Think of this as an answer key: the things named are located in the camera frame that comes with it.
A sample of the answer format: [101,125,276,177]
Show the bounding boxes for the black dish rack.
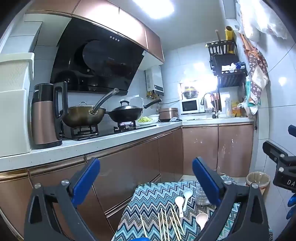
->
[206,40,248,89]

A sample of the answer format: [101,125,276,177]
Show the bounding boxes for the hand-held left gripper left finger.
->
[24,157,109,241]

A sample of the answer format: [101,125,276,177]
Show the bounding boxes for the steel wire utensil holder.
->
[195,173,237,206]

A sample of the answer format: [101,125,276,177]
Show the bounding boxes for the large white plastic bag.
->
[238,0,289,42]

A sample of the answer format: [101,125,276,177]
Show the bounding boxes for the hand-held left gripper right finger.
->
[192,157,270,241]

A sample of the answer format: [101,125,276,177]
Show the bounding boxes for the bunch of wooden chopsticks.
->
[140,207,185,241]

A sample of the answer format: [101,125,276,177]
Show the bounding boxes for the black gas stove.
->
[62,122,158,141]

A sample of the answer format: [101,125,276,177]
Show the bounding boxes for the plate of chopped greens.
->
[137,116,153,126]

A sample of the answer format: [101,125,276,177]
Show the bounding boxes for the white microwave oven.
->
[180,98,201,115]

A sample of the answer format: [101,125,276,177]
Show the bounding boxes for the black wok with lid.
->
[106,98,162,123]

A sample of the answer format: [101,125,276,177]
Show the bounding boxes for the copper lower cabinets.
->
[0,124,255,241]

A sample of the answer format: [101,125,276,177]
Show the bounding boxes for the stacked steel bowls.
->
[182,87,199,99]

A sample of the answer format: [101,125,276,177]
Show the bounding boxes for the blue zigzag cloth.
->
[111,178,273,241]

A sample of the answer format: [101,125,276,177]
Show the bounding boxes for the copper electric kettle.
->
[31,81,68,150]

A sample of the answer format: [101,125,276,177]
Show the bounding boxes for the wooden stick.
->
[215,30,223,54]

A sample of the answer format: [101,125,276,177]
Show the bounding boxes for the brass wok with steel handle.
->
[61,88,119,128]

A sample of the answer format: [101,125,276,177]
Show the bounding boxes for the copper cabinets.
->
[25,0,165,66]
[0,124,255,241]

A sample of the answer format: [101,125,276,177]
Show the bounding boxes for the black range hood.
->
[50,17,148,96]

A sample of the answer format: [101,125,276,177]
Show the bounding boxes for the crumpled white cloth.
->
[221,63,237,72]

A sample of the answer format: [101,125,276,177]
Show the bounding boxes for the white plastic storage box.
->
[0,52,35,158]

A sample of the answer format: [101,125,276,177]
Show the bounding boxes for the green and white packet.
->
[242,76,260,115]

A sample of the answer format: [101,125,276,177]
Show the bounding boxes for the white gas water heater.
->
[145,66,165,97]

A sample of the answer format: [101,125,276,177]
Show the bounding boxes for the person's right hand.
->
[286,193,296,220]

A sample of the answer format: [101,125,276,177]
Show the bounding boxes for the white ceramic spoon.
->
[182,189,193,213]
[174,196,185,218]

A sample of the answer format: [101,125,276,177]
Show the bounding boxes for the yellow box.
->
[231,101,243,117]

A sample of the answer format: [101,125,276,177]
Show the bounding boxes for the copper rice cooker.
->
[158,107,179,122]

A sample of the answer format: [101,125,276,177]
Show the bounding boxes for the brown floral apron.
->
[239,34,270,105]

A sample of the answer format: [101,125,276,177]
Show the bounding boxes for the steel kitchen faucet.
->
[201,92,219,119]

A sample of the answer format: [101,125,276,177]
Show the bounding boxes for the copper upper cabinets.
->
[25,0,165,66]

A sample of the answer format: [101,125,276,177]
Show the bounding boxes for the beige trash bin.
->
[246,172,270,195]

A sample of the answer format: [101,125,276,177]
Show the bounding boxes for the pinkish ceramic spoon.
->
[195,213,209,231]

